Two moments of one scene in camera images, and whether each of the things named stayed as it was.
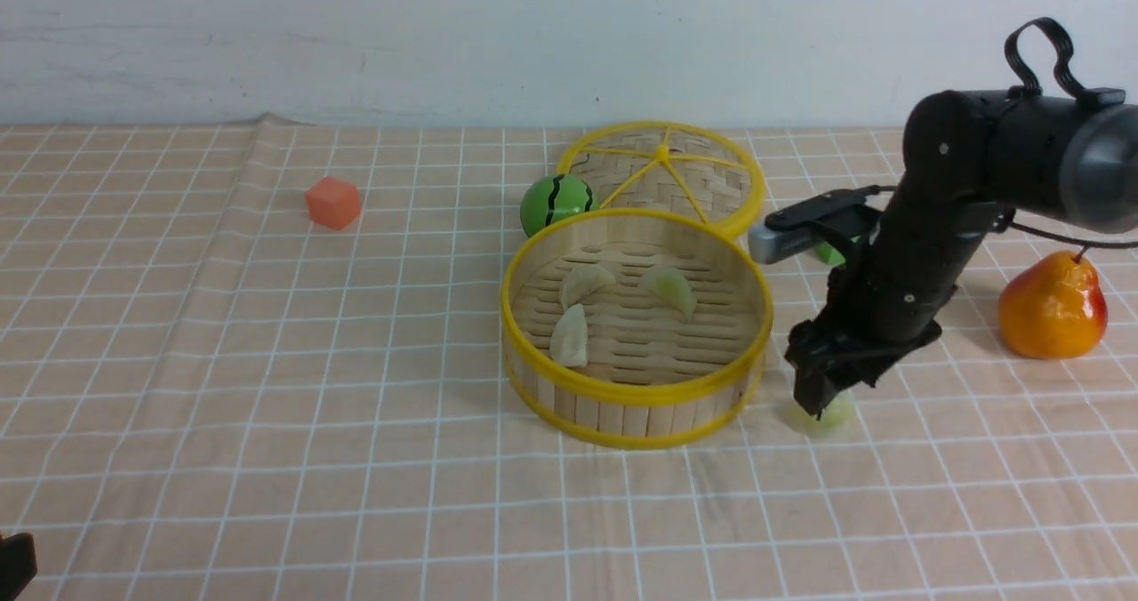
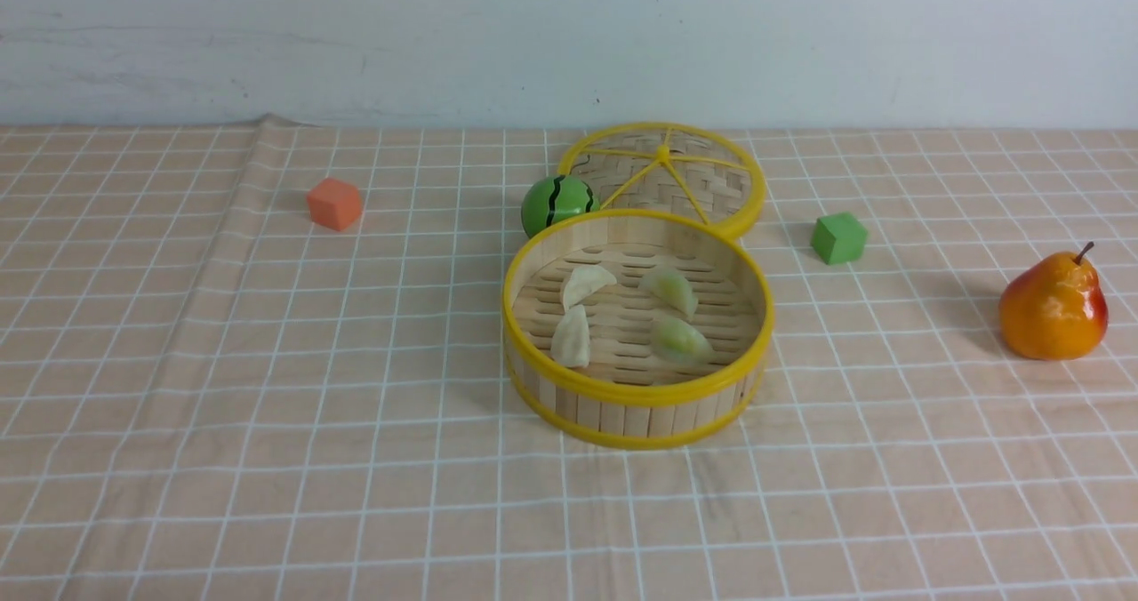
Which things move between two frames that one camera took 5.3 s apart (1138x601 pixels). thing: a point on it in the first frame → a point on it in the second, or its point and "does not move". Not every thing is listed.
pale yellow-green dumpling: x=673 y=286 does not move
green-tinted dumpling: x=834 y=417 → x=674 y=340
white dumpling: x=581 y=281 does not move
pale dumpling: x=569 y=343 does not move
